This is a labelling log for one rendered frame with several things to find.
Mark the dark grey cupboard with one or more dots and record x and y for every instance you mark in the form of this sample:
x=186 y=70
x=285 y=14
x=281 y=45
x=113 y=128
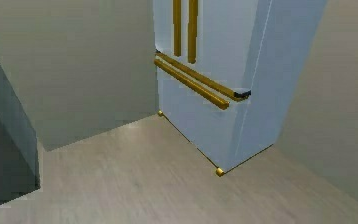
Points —
x=7 y=146

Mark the pale blue fridge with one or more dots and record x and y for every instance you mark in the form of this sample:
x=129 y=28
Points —
x=200 y=120

